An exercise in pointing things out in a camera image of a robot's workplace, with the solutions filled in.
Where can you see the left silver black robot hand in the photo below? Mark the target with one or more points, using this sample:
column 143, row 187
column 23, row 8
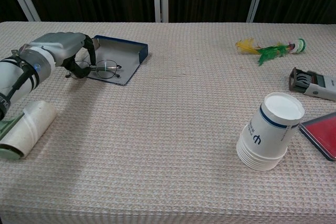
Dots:
column 63, row 47

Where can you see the thin black frame eyeglasses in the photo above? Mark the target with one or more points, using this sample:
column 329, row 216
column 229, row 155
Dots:
column 105, row 69

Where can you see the blue glasses case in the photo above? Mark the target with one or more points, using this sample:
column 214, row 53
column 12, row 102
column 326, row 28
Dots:
column 126, row 53

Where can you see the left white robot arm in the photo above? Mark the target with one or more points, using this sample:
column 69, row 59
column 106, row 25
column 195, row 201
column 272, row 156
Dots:
column 15, row 82

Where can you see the beige waffle tablecloth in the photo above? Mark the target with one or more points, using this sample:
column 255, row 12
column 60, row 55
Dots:
column 157, row 129

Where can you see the green yellow feather shuttlecock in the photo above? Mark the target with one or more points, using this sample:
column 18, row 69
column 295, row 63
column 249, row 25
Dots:
column 270, row 51

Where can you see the white paper cup stack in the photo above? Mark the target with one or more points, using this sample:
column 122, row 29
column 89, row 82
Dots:
column 267, row 134

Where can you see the grey date stamp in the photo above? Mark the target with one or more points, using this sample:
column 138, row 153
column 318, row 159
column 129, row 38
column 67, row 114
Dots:
column 320, row 85

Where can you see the red ink pad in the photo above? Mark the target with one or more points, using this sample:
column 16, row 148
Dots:
column 323, row 132

